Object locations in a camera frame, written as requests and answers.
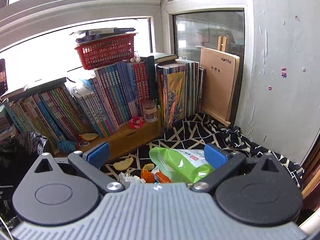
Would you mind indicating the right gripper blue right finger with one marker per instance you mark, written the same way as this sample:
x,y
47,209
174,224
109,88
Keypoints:
x,y
225,166

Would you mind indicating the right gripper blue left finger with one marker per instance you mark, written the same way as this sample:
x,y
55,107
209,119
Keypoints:
x,y
87,165

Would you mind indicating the green plastic snack bag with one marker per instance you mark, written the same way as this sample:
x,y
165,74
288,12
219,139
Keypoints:
x,y
181,166

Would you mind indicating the black garbage bag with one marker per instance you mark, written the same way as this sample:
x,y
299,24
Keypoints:
x,y
19,153

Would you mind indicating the row of leaning green books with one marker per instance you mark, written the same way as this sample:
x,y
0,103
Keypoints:
x,y
48,109

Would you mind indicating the row of blue red books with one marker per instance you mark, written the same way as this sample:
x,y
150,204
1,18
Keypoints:
x,y
117,92

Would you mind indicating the row of colourful comic books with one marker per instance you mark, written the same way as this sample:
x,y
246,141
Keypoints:
x,y
180,87

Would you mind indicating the blue yarn ball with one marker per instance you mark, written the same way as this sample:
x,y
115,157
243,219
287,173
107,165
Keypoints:
x,y
65,146

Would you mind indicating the black white patterned cloth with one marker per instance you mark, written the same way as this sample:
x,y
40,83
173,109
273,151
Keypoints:
x,y
192,134

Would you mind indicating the wooden book shelf box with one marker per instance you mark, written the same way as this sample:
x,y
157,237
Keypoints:
x,y
126,140

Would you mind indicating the red white small toy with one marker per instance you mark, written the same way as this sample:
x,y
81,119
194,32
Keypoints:
x,y
136,122

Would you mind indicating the small white lidded jar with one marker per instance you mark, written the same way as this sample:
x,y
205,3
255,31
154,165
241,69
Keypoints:
x,y
149,111

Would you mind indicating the brown kraft sketchbook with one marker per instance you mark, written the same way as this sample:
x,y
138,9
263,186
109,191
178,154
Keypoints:
x,y
221,71

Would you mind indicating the red plastic basket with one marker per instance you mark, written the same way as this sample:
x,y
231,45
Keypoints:
x,y
105,51

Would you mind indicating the smartphone with lit screen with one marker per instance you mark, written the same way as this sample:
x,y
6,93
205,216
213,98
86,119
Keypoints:
x,y
3,77

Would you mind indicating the wooden easel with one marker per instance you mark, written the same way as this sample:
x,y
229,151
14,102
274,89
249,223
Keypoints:
x,y
222,43

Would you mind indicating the blue box in basket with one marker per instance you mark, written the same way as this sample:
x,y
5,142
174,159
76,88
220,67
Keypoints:
x,y
94,34

